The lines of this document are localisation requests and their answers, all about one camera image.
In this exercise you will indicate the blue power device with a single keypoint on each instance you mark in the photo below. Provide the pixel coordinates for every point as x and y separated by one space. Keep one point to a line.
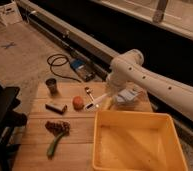
82 70

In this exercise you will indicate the white handled brush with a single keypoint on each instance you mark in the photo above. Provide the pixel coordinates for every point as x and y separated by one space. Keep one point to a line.
96 101

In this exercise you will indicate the clear plastic bag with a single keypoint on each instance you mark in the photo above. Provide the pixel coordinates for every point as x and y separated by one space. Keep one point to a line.
125 98

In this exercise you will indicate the black chair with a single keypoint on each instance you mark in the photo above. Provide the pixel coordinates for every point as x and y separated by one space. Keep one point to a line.
9 119

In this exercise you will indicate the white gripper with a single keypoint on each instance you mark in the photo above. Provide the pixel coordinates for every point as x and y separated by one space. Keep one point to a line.
111 91

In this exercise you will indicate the metal cup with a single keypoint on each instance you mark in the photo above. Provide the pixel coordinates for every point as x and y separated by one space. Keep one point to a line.
51 84

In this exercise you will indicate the white cardboard box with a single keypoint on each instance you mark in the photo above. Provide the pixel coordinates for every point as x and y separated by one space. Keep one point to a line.
9 14

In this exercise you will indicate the yellow plastic bin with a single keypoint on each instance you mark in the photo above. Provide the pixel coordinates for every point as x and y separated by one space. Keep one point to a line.
136 141

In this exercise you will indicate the green handled scrub brush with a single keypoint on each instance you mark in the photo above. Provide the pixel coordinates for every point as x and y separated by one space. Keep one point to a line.
58 129

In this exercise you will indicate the small black box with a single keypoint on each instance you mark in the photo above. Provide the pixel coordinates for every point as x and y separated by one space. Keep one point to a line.
57 109

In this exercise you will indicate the orange ball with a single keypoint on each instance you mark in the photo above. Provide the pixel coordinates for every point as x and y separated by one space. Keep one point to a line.
78 103

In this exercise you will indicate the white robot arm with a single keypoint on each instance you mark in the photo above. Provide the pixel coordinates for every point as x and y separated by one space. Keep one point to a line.
127 67

